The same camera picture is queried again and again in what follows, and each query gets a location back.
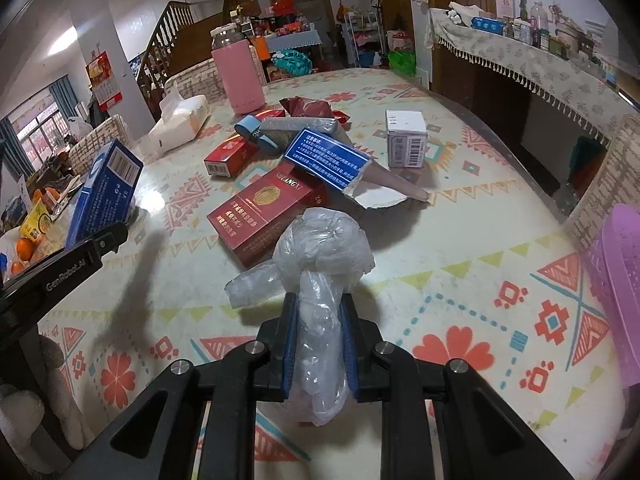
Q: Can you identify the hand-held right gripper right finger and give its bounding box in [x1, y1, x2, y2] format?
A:
[339, 296, 556, 480]

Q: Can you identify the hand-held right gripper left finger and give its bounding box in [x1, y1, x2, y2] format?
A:
[65, 292, 301, 480]

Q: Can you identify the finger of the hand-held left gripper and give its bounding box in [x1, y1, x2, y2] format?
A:
[91, 221, 130, 261]

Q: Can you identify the blue cardboard box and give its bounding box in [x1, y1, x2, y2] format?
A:
[65, 139, 145, 251]

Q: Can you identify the clear plastic bag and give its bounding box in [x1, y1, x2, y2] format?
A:
[224, 206, 376, 428]

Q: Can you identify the dark red wrapper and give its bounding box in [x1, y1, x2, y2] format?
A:
[279, 96, 333, 120]

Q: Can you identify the purple plastic basket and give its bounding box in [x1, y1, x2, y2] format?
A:
[582, 203, 640, 396]

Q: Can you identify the yellow snack packet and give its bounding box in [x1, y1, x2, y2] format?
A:
[20, 200, 53, 241]

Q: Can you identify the patterned fabric chair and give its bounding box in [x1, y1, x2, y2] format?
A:
[164, 50, 266, 103]
[67, 114, 136, 173]
[565, 114, 640, 261]

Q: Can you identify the window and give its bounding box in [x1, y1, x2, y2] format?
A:
[10, 97, 68, 161]

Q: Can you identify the white tissue pack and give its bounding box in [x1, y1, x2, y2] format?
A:
[149, 82, 211, 156]

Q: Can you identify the teal curtain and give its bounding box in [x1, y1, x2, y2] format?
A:
[0, 120, 31, 176]
[50, 76, 78, 121]

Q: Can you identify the large red cigarette box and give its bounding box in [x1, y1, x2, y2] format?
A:
[206, 162, 328, 268]

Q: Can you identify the small red cigarette box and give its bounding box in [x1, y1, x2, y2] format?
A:
[202, 135, 261, 179]

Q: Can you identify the blue band strip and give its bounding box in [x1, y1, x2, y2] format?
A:
[235, 116, 263, 141]

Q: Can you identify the torn blue label carton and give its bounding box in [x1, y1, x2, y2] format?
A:
[283, 128, 432, 209]

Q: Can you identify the glass jar with pink sleeve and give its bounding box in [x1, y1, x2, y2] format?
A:
[210, 24, 265, 115]

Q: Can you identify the wooden staircase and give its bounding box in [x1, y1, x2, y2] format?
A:
[136, 0, 281, 96]

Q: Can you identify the grey flat packet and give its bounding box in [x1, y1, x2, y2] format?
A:
[252, 117, 353, 148]

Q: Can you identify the small white barcode box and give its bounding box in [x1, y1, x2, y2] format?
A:
[385, 109, 428, 168]

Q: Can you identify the teal bag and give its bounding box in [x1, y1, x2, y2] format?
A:
[272, 50, 313, 78]

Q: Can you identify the table with checked cloth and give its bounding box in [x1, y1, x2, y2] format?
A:
[265, 29, 323, 53]

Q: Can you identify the green bag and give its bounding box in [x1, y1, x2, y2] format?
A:
[389, 50, 417, 77]

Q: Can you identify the dark wooden sideboard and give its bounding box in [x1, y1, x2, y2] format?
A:
[431, 40, 626, 201]

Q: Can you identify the plain wooden door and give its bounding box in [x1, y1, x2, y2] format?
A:
[267, 0, 333, 31]

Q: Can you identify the fringed leaf print cloth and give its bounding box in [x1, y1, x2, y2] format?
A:
[431, 7, 640, 116]

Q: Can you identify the blue tissue box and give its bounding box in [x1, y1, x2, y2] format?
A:
[471, 16, 505, 36]

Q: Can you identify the row of bottles and jars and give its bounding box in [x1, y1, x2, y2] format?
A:
[497, 0, 621, 83]

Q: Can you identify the red wall calendar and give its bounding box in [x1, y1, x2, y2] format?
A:
[85, 51, 123, 111]

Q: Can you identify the white wire rack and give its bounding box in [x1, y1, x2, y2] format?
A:
[342, 10, 386, 68]

